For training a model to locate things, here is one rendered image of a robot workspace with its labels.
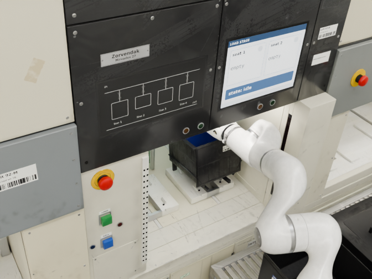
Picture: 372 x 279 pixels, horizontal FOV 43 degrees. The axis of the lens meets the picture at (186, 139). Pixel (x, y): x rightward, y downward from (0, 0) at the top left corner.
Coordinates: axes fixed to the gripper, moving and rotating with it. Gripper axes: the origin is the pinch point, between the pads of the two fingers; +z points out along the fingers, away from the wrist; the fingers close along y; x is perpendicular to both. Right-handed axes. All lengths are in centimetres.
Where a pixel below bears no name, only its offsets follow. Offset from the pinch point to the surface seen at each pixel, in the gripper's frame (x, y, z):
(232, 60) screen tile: 40, -17, -31
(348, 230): -35, 35, -53
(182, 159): -17.0, -10.7, -2.5
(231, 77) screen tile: 35.0, -16.9, -30.5
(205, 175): -19.2, -7.0, -12.5
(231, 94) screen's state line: 29.1, -15.8, -30.5
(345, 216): -35, 40, -47
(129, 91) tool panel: 39, -48, -30
